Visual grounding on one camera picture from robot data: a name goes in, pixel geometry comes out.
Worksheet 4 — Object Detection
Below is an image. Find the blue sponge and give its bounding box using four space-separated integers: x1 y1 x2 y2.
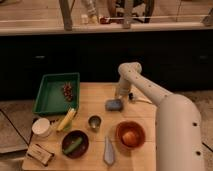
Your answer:
105 99 123 111

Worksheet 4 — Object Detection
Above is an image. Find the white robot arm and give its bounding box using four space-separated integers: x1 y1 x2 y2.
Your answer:
115 62 205 171

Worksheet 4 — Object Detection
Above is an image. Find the orange-brown bowl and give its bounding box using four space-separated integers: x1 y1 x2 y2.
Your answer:
115 121 146 150

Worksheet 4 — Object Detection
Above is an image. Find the small metal cup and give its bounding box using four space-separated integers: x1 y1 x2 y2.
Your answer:
88 115 101 131

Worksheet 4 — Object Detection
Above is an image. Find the orange fruit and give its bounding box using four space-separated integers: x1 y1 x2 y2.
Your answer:
122 131 138 146

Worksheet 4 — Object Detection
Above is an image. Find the red grapes bunch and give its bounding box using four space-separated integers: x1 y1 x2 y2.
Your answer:
62 82 73 102

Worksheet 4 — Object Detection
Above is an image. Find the yellow corn cob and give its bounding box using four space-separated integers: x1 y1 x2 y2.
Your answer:
57 108 76 131

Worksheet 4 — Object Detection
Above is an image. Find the green cucumber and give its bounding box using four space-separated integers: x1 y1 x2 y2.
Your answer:
63 137 83 155

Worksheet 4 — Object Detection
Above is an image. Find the light blue folded cloth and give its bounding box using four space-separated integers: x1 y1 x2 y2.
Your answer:
103 136 115 165

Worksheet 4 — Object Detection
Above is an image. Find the dark purple bowl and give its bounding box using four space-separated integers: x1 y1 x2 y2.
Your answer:
62 130 89 159

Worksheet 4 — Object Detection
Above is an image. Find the green plastic tray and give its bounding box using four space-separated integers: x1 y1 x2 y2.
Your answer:
33 73 80 116

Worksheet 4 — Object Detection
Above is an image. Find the white ceramic cup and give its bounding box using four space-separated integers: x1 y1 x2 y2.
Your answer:
32 118 51 137

